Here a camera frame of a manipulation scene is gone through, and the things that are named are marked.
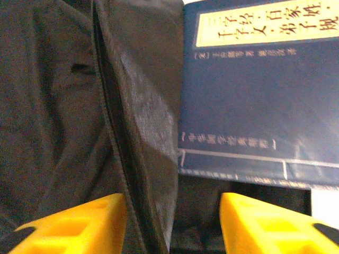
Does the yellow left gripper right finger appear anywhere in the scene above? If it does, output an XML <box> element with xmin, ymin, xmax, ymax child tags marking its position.
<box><xmin>219</xmin><ymin>192</ymin><xmax>339</xmax><ymax>254</ymax></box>

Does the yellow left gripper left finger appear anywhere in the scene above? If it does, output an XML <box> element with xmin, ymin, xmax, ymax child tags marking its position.
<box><xmin>9</xmin><ymin>193</ymin><xmax>128</xmax><ymax>254</ymax></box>

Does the black backpack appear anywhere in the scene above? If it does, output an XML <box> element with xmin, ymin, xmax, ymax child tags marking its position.
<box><xmin>0</xmin><ymin>0</ymin><xmax>312</xmax><ymax>254</ymax></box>

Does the dark blue book yellow label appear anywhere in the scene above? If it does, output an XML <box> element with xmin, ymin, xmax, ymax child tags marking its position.
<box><xmin>177</xmin><ymin>0</ymin><xmax>339</xmax><ymax>190</ymax></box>

